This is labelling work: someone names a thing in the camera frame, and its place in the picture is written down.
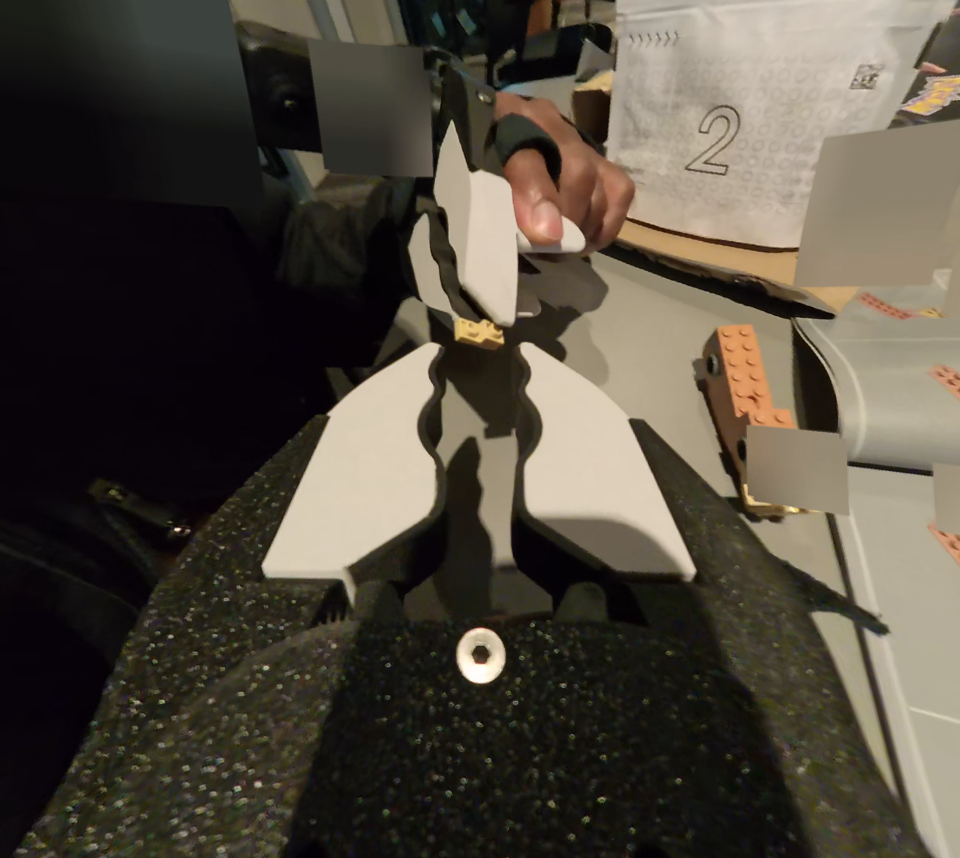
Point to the small yellow brick assembly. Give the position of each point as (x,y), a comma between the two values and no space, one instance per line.
(480,333)

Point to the person's left hand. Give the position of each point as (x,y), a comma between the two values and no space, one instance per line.
(578,190)

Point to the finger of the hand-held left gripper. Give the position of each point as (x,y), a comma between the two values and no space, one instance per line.
(432,270)
(483,235)

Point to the small orange toy brick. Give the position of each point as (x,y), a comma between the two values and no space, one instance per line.
(743,400)

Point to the brown cardboard tray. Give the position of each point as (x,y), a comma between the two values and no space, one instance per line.
(720,258)

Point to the grey desk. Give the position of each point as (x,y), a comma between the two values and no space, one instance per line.
(660,348)

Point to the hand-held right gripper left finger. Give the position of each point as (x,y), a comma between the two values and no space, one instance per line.
(353,491)

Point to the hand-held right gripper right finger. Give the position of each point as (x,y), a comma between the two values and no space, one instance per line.
(600,491)

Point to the white bag numbered 2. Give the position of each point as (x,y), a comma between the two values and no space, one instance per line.
(750,93)

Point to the grey instruction booklet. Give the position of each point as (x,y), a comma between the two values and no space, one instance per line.
(900,393)

